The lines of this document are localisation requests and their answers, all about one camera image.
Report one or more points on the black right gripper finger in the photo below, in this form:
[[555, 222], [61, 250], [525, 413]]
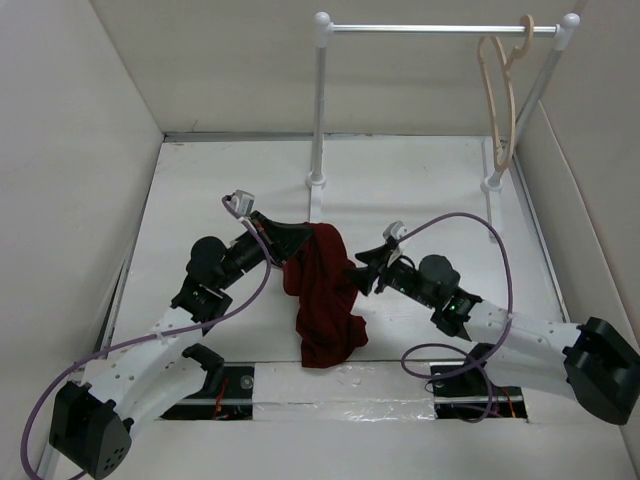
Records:
[[368, 279], [380, 257]]

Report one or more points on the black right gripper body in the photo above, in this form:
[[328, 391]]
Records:
[[402, 276]]

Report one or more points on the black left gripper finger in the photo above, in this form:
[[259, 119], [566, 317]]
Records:
[[283, 249], [278, 232]]

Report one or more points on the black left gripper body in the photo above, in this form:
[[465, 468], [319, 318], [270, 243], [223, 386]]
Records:
[[248, 251]]

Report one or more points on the dark red t shirt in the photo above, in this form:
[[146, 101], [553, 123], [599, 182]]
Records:
[[329, 331]]

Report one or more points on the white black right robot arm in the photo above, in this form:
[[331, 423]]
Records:
[[589, 363]]

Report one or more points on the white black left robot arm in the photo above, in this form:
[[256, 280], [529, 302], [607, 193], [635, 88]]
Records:
[[93, 424]]

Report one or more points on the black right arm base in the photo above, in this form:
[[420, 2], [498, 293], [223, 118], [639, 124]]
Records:
[[465, 398]]

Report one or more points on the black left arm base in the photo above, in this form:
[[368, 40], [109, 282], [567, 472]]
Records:
[[226, 394]]

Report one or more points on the beige wooden hanger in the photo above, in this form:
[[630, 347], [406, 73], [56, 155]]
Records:
[[496, 72]]

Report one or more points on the white metal clothes rack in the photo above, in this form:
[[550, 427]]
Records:
[[511, 44]]

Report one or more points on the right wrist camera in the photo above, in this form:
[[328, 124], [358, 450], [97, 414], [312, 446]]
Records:
[[394, 233]]

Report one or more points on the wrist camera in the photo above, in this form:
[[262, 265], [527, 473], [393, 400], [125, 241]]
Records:
[[241, 203], [394, 233]]

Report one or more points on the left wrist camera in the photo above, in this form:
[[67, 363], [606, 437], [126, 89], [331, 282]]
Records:
[[241, 203]]

